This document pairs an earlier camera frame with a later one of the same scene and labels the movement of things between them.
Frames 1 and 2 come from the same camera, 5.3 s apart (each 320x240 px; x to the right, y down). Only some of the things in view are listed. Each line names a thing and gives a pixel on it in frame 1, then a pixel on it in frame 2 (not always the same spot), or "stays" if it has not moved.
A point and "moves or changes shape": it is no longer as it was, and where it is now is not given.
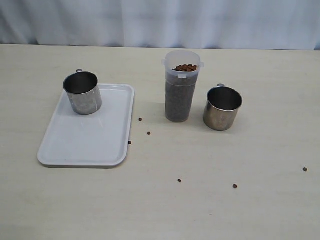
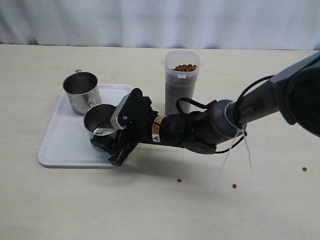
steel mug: [223, 103] moves or changes shape
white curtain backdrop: [269, 24] stays
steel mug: [83, 92] stays
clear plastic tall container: [182, 68] stays
